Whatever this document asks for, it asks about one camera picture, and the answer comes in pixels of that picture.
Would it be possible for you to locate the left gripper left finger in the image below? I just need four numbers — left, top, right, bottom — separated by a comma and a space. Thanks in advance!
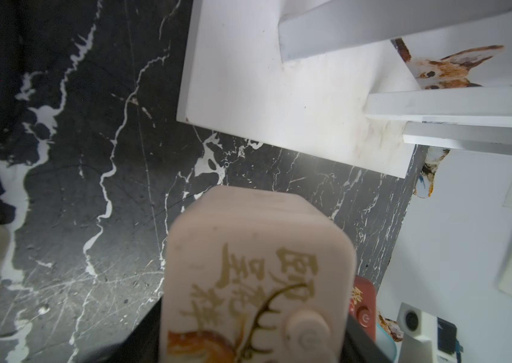
80, 298, 163, 363

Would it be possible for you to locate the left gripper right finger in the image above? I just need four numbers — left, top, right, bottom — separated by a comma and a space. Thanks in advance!
339, 316, 391, 363

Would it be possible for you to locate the dark red printed cube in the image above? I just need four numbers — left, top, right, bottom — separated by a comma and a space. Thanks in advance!
349, 276, 377, 341

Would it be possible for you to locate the pink printed cube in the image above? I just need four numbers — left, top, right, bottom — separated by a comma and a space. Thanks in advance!
159, 186, 357, 362

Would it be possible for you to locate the white tiered display stand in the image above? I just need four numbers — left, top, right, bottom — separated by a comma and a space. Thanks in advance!
177, 1, 512, 296

